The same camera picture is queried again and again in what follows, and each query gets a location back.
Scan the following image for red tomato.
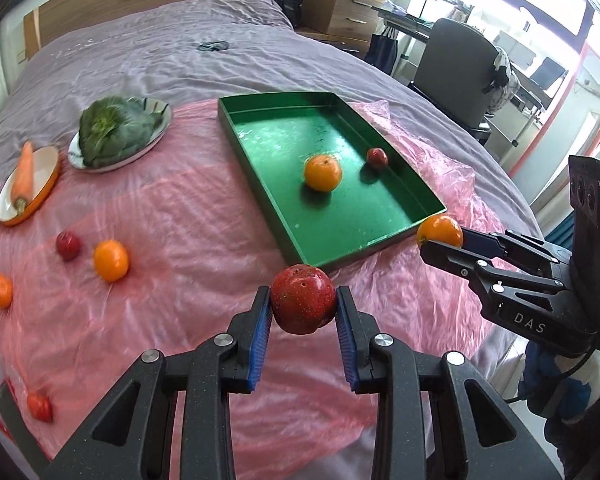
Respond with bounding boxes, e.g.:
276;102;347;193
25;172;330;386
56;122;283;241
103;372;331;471
27;391;54;424

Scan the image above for small red apple back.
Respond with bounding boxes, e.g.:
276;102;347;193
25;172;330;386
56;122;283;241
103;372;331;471
55;231;82;262

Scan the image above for green rectangular tray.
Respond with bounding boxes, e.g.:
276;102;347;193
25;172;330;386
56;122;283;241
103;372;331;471
218;91;445;271

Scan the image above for orange oval dish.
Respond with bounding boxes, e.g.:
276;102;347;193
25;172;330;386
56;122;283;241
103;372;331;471
0;145;61;226

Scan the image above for green leafy cabbage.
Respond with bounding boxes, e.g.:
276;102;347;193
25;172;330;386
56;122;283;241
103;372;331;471
78;96;164;169

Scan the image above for white round plate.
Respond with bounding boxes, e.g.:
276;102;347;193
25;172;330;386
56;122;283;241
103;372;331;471
68;96;173;172

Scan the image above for orange carrot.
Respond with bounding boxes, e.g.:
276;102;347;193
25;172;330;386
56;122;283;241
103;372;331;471
10;141;34;214

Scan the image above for small red apple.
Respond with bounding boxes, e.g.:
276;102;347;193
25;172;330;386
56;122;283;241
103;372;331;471
55;231;82;262
271;264;337;335

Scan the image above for smartphone in red case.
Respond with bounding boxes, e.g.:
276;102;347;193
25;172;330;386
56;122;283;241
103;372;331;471
0;379;50;478

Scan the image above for orange cluster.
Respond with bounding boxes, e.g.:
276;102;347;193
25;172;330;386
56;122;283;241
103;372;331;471
416;214;464;247
93;240;130;283
303;154;342;193

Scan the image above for cluttered desk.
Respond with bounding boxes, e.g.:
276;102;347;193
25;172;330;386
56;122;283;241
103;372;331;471
377;2;552;110

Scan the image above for grey office chair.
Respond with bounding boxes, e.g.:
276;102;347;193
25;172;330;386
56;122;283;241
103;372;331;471
410;18;520;144

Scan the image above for dark blue bag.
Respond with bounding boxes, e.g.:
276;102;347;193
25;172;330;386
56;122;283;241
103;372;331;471
364;26;399;75

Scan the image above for wooden drawer cabinet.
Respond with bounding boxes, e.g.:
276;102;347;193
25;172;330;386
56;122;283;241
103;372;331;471
296;0;386;58

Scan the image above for pink plastic sheet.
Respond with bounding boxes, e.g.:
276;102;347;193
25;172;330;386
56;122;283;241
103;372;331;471
0;96;519;480

